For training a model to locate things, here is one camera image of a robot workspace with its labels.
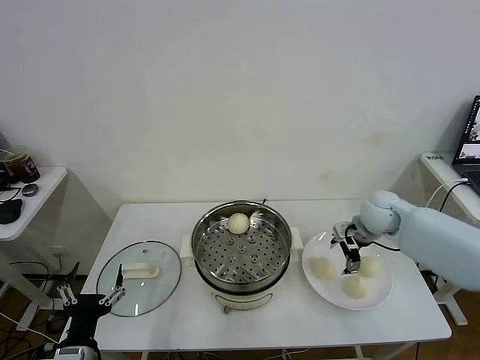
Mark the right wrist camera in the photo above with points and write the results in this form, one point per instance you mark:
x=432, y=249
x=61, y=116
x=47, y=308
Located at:
x=340, y=231

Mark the white side desk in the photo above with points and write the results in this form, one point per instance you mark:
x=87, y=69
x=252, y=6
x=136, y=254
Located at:
x=45, y=187
x=437, y=170

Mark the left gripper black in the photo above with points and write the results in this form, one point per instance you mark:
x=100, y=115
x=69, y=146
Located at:
x=86, y=311

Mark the white round plate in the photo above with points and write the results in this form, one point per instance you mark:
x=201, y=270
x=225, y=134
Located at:
x=326, y=292

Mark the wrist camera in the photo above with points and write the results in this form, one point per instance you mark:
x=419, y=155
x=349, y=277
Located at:
x=73, y=353
x=340, y=231

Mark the white desk label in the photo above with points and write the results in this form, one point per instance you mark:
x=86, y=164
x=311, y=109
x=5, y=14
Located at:
x=434, y=158

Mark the black electronic device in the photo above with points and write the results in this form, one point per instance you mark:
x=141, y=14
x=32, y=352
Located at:
x=3, y=178

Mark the black laptop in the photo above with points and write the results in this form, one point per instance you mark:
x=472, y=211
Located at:
x=467, y=168

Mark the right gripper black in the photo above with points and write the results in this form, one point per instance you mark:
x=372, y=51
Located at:
x=352, y=249

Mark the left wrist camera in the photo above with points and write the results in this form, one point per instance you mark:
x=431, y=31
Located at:
x=73, y=353

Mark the glass pot lid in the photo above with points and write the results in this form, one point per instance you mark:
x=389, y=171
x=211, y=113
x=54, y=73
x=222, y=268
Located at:
x=150, y=292

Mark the white steamed baozi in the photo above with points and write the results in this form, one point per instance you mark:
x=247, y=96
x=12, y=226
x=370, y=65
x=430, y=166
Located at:
x=354, y=288
x=371, y=268
x=323, y=268
x=237, y=223

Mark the white wall socket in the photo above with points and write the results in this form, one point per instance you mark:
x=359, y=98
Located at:
x=60, y=253

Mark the steel steamer basket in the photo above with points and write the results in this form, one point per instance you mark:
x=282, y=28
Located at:
x=270, y=258

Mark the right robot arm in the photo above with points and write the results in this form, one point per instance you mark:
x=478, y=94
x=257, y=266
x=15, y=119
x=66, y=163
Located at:
x=431, y=232

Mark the brown iced coffee cup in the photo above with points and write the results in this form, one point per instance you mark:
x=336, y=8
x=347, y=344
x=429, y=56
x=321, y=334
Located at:
x=28, y=168

